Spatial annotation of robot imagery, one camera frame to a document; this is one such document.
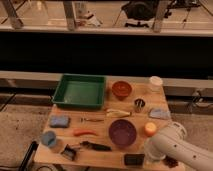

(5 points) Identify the black eraser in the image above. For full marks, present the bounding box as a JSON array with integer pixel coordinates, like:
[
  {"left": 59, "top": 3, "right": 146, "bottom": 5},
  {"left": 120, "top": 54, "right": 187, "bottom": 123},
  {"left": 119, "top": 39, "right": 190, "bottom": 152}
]
[{"left": 124, "top": 154, "right": 145, "bottom": 166}]

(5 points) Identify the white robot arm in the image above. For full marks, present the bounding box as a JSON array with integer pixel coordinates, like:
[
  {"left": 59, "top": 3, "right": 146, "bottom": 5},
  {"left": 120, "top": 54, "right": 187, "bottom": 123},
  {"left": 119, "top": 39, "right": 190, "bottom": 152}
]
[{"left": 144, "top": 122, "right": 213, "bottom": 171}]

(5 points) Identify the small metal cup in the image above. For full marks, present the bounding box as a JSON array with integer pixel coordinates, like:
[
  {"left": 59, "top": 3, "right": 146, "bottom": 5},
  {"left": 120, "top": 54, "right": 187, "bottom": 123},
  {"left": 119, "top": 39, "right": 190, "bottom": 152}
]
[{"left": 134, "top": 98, "right": 145, "bottom": 113}]

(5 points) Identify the orange clay bowl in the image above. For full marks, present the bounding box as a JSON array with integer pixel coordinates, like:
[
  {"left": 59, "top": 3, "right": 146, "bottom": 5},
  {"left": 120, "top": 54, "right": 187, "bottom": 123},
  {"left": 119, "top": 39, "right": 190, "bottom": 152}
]
[{"left": 112, "top": 81, "right": 132, "bottom": 100}]

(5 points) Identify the green plastic tray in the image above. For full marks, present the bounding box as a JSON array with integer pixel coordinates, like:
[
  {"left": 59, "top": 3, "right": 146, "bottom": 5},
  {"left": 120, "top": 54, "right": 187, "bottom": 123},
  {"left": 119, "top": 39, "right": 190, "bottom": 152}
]
[{"left": 52, "top": 74, "right": 106, "bottom": 109}]

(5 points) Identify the wooden board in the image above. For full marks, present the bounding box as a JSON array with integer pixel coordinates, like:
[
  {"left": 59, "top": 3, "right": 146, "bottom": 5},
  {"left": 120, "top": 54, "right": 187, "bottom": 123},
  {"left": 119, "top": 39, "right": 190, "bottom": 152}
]
[{"left": 34, "top": 81, "right": 185, "bottom": 171}]

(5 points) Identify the light blue cloth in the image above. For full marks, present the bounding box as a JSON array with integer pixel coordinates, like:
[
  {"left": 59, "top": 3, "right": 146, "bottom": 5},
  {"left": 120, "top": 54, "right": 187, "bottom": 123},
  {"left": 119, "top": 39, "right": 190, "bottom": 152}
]
[{"left": 149, "top": 108, "right": 171, "bottom": 120}]

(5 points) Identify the blue sponge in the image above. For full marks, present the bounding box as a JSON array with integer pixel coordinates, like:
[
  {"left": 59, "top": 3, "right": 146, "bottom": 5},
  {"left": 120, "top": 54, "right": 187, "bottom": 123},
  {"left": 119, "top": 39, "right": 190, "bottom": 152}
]
[{"left": 49, "top": 116, "right": 70, "bottom": 128}]

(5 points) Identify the orange candle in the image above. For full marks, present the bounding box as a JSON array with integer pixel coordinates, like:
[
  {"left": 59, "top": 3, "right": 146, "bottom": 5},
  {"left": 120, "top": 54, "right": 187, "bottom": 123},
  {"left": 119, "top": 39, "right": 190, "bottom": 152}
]
[{"left": 144, "top": 122, "right": 157, "bottom": 137}]

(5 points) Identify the black binder clip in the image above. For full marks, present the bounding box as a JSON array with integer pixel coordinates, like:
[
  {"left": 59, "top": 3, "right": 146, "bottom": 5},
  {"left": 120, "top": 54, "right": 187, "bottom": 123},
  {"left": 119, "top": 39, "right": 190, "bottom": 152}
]
[{"left": 61, "top": 145, "right": 79, "bottom": 161}]

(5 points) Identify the black office chair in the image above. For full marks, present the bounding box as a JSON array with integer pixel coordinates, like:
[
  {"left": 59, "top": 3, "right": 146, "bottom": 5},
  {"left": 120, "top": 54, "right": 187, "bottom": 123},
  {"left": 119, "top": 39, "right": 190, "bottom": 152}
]
[{"left": 121, "top": 0, "right": 159, "bottom": 28}]

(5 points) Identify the brown grape bunch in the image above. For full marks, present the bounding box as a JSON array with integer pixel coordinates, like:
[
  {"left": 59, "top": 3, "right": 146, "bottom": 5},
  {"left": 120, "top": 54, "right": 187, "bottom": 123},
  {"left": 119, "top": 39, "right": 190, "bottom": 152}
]
[{"left": 164, "top": 157, "right": 178, "bottom": 168}]

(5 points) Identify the black handled tool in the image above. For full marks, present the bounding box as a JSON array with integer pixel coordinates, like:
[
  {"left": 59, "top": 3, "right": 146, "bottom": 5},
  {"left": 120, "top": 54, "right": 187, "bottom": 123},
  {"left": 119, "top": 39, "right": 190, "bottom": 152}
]
[{"left": 80, "top": 141, "right": 112, "bottom": 151}]

